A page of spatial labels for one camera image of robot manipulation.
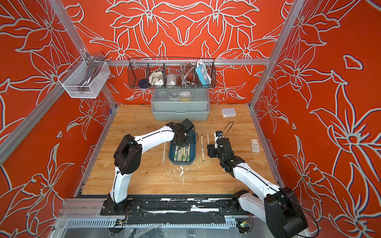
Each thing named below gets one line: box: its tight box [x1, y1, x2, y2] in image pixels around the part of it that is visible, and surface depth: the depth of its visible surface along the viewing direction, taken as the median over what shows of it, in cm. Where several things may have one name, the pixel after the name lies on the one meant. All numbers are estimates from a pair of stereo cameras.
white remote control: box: [251, 138, 261, 154], surface depth 96 cm
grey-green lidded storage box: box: [150, 88, 211, 121], surface depth 102 cm
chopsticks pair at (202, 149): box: [200, 134, 205, 164], surface depth 94 cm
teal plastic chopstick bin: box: [168, 129, 197, 166], surface depth 91 cm
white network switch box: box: [221, 107, 237, 118], surface depth 116 cm
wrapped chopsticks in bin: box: [173, 142, 191, 163], surface depth 92 cm
